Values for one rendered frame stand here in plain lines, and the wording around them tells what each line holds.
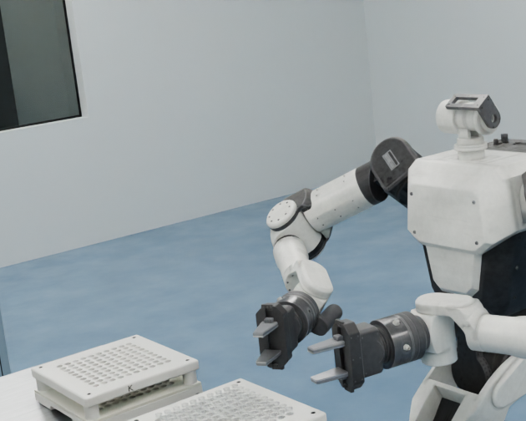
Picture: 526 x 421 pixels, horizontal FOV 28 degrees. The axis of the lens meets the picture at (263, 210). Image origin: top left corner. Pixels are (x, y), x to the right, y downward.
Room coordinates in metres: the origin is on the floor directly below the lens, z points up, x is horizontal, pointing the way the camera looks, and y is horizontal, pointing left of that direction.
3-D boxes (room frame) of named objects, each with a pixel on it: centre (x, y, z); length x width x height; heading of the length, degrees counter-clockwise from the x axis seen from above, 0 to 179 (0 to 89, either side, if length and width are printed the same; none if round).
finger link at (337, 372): (1.68, -0.08, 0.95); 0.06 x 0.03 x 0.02; 117
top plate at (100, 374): (1.96, 0.33, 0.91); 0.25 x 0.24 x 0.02; 35
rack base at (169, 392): (1.96, 0.33, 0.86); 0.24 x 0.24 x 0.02; 35
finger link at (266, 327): (1.81, 0.02, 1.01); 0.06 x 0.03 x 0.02; 157
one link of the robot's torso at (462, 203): (2.03, -0.46, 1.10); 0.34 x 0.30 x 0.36; 35
